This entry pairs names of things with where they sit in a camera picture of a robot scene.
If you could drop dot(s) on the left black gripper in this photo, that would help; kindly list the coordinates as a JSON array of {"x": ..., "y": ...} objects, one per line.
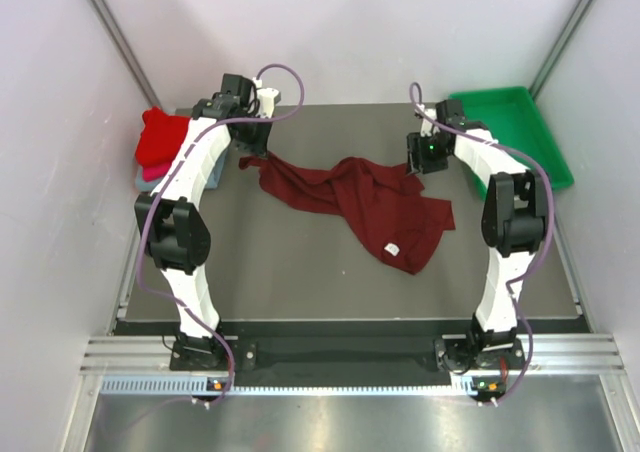
[{"x": 259, "y": 147}]

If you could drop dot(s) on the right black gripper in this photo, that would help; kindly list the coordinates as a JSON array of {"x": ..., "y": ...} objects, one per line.
[{"x": 417, "y": 159}]

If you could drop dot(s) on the dark red t shirt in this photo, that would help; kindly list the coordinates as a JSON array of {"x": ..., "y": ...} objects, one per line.
[{"x": 382, "y": 205}]

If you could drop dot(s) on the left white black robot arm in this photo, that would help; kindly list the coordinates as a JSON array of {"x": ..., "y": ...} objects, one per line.
[{"x": 173, "y": 232}]

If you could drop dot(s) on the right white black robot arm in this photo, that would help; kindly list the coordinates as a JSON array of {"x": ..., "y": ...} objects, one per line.
[{"x": 514, "y": 224}]

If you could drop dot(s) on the folded bright red t shirt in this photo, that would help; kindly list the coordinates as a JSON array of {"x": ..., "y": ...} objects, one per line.
[{"x": 161, "y": 138}]

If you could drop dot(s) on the green plastic bin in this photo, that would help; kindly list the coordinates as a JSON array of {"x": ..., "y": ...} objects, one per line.
[{"x": 514, "y": 120}]

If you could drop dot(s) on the folded grey blue t shirt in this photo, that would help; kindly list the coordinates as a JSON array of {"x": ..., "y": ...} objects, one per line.
[{"x": 212, "y": 182}]

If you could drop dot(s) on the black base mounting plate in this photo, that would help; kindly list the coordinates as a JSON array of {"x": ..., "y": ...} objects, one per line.
[{"x": 303, "y": 355}]

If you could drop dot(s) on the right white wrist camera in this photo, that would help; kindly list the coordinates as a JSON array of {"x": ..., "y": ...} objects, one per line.
[{"x": 428, "y": 114}]

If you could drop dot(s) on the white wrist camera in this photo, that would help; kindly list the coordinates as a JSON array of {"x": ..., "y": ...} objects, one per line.
[
  {"x": 428, "y": 114},
  {"x": 268, "y": 98}
]

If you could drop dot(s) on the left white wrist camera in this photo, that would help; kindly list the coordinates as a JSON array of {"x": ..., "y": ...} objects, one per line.
[{"x": 268, "y": 98}]

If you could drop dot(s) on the left corner aluminium post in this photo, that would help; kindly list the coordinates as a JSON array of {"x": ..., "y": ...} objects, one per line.
[{"x": 125, "y": 51}]

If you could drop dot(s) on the corner aluminium post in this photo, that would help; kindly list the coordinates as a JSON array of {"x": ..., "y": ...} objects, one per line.
[
  {"x": 125, "y": 51},
  {"x": 571, "y": 25}
]

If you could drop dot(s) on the right corner aluminium post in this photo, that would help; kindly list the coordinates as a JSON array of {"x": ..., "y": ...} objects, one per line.
[{"x": 571, "y": 25}]

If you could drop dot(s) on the aluminium frame rail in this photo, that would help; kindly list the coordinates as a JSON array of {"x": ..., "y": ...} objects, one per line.
[{"x": 553, "y": 354}]

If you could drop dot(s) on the slotted grey cable duct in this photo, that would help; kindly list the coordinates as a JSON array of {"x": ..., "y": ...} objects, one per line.
[{"x": 206, "y": 386}]

